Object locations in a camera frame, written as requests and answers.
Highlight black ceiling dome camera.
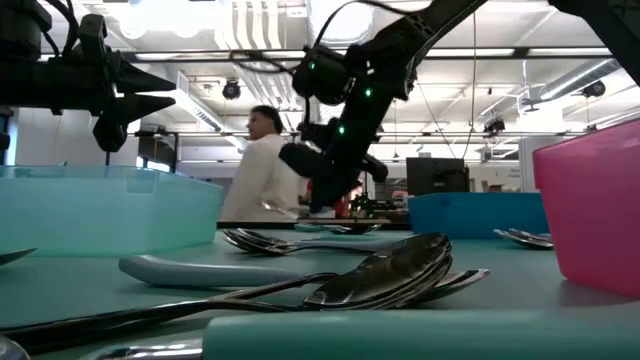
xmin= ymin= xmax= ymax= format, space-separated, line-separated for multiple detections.
xmin=221 ymin=78 xmax=243 ymax=101
xmin=581 ymin=79 xmax=608 ymax=99

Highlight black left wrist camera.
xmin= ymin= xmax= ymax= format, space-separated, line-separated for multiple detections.
xmin=91 ymin=112 xmax=129 ymax=154

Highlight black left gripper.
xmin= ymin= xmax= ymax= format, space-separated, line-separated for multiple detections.
xmin=74 ymin=13 xmax=177 ymax=126

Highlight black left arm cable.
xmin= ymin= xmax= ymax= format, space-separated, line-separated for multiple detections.
xmin=42 ymin=0 xmax=82 ymax=57

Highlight white air duct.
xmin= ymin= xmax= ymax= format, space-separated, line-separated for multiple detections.
xmin=164 ymin=69 xmax=249 ymax=151

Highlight black background monitor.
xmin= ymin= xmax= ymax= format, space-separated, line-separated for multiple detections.
xmin=405 ymin=156 xmax=471 ymax=197

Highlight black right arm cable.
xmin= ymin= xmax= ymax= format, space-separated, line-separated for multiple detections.
xmin=229 ymin=0 xmax=436 ymax=76

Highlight shiny metal spoon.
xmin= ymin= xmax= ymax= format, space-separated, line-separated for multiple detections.
xmin=258 ymin=199 xmax=302 ymax=222

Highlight translucent light teal bin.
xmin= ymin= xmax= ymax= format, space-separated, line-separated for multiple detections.
xmin=0 ymin=164 xmax=225 ymax=259

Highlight green table mat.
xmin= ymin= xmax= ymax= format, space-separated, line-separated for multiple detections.
xmin=0 ymin=228 xmax=640 ymax=360

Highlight black ceiling mounted device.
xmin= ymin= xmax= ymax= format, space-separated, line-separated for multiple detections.
xmin=482 ymin=116 xmax=506 ymax=137

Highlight pink plastic cup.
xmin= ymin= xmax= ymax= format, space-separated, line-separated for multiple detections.
xmin=532 ymin=118 xmax=640 ymax=300

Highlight black ceiling beam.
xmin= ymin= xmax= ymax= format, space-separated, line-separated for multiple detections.
xmin=39 ymin=47 xmax=614 ymax=64

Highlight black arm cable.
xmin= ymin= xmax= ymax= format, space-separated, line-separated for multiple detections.
xmin=229 ymin=0 xmax=436 ymax=76
xmin=42 ymin=0 xmax=82 ymax=57

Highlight silver air duct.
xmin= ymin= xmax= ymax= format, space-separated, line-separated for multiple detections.
xmin=538 ymin=57 xmax=622 ymax=102

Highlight dark metal spoon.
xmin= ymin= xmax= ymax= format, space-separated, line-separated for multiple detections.
xmin=214 ymin=231 xmax=453 ymax=306
xmin=0 ymin=239 xmax=454 ymax=354
xmin=419 ymin=268 xmax=491 ymax=304

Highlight blue plastic bin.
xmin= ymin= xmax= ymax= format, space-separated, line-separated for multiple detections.
xmin=407 ymin=192 xmax=550 ymax=240

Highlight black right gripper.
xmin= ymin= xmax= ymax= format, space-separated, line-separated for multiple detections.
xmin=277 ymin=117 xmax=390 ymax=214

